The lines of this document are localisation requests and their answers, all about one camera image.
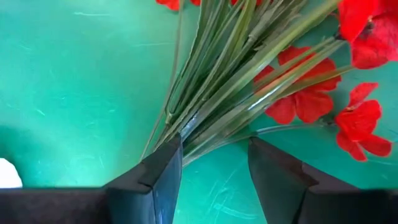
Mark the white artificial tulip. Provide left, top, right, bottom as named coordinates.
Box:
left=0, top=157, right=24, bottom=189

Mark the red artificial flower bunch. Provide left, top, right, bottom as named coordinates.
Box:
left=139, top=0, right=398, bottom=167

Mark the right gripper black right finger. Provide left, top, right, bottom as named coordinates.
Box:
left=248, top=137, right=361, bottom=224

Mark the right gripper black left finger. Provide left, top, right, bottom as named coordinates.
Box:
left=105, top=134, right=183, bottom=224

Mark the green table mat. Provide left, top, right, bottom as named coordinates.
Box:
left=0, top=0, right=398, bottom=224

